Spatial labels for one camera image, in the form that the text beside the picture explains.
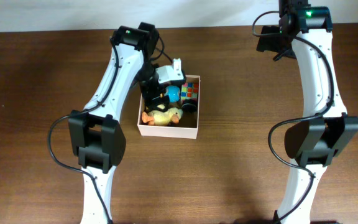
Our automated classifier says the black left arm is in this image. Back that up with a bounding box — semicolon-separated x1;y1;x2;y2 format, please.
68;22;168;223

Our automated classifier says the black camera cable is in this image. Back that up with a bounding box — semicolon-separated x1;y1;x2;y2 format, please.
251;11;336;224
47;35;174;224

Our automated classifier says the black left camera cable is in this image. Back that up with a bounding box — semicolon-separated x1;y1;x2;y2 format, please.
47;35;174;224

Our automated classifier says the yellow plush duck toy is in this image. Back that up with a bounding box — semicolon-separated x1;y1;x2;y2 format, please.
141;107;183;126

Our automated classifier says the black right camera cable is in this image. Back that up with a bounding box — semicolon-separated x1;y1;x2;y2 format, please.
251;11;336;224

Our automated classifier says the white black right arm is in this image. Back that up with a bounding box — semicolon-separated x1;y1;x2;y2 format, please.
253;1;358;223

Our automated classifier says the black round lid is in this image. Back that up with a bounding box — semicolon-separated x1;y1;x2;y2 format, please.
181;99;198;113

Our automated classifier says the yellow grey toy truck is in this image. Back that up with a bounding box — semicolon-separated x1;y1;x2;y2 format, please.
145;104;168;113

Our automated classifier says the colourful puzzle cube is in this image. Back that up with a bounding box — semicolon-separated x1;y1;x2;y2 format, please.
180;83;199;102

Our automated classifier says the blue toy ball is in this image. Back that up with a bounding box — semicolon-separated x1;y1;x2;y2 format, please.
165;85;181;103

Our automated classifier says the pink cardboard box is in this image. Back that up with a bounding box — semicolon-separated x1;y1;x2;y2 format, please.
137;74;201;140

